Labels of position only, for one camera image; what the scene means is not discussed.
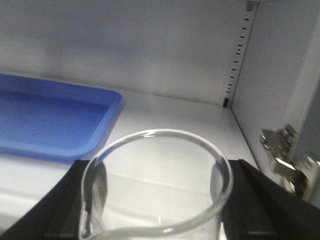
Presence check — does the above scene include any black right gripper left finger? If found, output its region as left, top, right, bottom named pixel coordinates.
left=0, top=159, right=108, bottom=240

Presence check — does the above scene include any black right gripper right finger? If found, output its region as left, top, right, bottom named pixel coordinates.
left=222, top=159, right=320, bottom=240

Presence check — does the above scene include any clear glass beaker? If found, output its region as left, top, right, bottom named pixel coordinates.
left=78, top=129, right=233, bottom=240

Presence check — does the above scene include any metal cabinet hinge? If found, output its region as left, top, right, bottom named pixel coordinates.
left=260, top=124, right=320, bottom=203

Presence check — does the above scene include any blue plastic tray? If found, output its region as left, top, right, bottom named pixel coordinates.
left=0, top=74, right=122, bottom=164

